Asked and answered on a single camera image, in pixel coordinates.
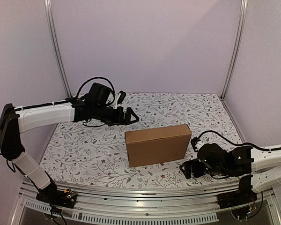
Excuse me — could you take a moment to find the aluminium front rail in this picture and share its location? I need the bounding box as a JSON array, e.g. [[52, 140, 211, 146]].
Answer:
[[10, 181, 281, 225]]

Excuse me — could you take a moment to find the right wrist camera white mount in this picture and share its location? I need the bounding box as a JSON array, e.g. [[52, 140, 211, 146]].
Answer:
[[191, 137, 200, 152]]

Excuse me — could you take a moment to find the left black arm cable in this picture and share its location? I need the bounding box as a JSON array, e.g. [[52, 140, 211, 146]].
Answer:
[[74, 76, 117, 99]]

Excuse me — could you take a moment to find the floral patterned table mat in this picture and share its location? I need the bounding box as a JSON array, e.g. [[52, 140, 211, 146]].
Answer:
[[40, 93, 241, 189]]

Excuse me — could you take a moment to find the right aluminium frame post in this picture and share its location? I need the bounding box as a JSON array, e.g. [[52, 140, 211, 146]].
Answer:
[[220, 0, 248, 102]]

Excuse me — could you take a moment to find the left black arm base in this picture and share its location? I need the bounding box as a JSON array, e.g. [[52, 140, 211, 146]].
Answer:
[[36, 181, 78, 209]]

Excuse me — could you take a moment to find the aluminium frame post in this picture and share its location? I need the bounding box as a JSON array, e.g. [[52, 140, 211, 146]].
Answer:
[[44, 0, 72, 98], [220, 0, 248, 102]]

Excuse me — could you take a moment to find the brown cardboard box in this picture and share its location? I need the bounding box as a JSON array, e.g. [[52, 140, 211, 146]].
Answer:
[[125, 124, 192, 168]]

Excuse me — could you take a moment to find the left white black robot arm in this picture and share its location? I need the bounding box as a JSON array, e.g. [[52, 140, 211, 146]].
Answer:
[[0, 83, 139, 203]]

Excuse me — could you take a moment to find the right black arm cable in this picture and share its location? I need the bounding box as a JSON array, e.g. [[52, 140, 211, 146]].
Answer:
[[194, 130, 272, 152]]

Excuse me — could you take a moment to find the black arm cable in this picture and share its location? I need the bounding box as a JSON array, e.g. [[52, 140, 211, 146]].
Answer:
[[194, 130, 272, 152], [74, 76, 117, 99]]

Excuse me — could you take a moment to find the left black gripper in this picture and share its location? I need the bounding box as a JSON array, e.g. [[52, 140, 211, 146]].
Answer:
[[93, 104, 140, 127]]

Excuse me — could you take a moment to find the left aluminium frame post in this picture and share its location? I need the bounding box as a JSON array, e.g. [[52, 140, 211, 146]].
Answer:
[[44, 0, 72, 98]]

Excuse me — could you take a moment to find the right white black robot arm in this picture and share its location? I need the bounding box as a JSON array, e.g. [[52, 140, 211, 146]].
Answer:
[[179, 143, 281, 204]]

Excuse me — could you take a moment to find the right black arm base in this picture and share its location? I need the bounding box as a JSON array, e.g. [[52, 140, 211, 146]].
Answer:
[[216, 174, 257, 209]]

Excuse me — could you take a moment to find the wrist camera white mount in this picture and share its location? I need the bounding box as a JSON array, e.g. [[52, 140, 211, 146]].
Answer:
[[112, 90, 126, 109], [191, 137, 200, 152]]

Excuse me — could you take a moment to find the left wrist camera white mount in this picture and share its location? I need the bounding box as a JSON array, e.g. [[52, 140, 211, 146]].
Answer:
[[112, 90, 126, 109]]

